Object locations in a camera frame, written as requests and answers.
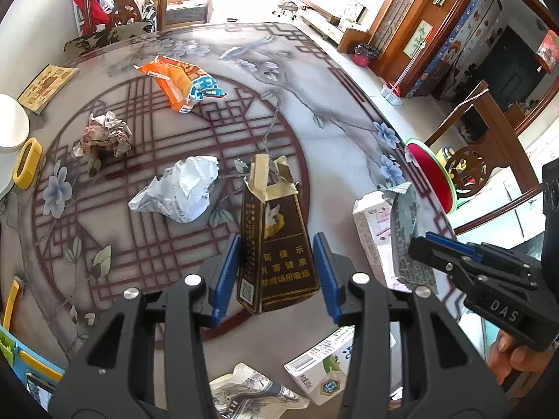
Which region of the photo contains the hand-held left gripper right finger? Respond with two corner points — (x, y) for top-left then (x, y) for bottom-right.
(312, 232), (509, 419)

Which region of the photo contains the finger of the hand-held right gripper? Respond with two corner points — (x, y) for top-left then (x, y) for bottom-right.
(426, 232), (481, 259)
(408, 236), (481, 286)

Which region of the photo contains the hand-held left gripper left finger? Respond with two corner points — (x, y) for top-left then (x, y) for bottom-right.
(48, 232), (242, 419)

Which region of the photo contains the grey foil wrapper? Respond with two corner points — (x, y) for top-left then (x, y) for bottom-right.
(390, 182), (437, 293)

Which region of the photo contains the dark brown cigarette carton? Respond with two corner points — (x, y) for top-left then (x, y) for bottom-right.
(236, 154), (319, 315)

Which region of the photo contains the pink white carton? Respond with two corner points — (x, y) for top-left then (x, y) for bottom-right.
(352, 191), (413, 291)

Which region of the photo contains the white printed paper carton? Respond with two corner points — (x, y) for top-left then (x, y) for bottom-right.
(284, 325), (356, 406)

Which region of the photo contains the brownish paper ball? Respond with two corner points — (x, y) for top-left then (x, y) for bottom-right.
(72, 111), (132, 158)

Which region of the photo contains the orange lion snack bag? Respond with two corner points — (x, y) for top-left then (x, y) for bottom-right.
(133, 55), (228, 115)

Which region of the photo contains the person's right hand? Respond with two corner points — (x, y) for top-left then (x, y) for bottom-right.
(487, 329), (559, 387)

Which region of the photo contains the white crumpled paper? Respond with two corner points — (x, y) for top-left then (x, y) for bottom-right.
(129, 156), (219, 223)

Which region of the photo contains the wooden chair with round carving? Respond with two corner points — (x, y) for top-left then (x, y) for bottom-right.
(423, 79), (544, 236)

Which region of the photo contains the broom with dustpan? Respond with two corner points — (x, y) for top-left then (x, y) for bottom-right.
(380, 41), (426, 105)

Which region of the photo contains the red waste bin black liner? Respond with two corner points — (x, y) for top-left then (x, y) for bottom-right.
(353, 43), (376, 67)

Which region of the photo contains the colourful toy board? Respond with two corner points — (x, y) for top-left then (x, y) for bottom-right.
(0, 279), (66, 406)

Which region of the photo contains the blue printed door curtain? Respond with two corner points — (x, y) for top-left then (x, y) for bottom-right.
(411, 0), (503, 97)

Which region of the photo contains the red hanging decoration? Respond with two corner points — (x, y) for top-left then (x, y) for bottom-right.
(535, 30), (559, 73)

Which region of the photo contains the yellow plastic holder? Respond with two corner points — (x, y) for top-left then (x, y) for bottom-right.
(12, 137), (43, 190)

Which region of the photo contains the white television cabinet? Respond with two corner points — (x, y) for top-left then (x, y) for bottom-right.
(297, 0), (372, 53)

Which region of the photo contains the small framed geometric picture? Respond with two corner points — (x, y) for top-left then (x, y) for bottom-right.
(343, 0), (368, 22)

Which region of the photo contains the white desk lamp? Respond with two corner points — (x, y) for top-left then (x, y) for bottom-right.
(0, 94), (30, 199)

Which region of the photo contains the yellow picture book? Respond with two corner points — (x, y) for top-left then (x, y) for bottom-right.
(17, 65), (79, 115)

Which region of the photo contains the round rolling stool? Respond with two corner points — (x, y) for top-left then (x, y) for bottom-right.
(271, 0), (300, 20)

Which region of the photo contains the floral seat cushion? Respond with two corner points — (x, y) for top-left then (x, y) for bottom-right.
(63, 22), (155, 57)

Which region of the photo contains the wooden chair with carved back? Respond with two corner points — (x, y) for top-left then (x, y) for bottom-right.
(83, 0), (175, 36)

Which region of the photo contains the white bead string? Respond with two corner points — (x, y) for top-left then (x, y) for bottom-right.
(445, 87), (490, 116)

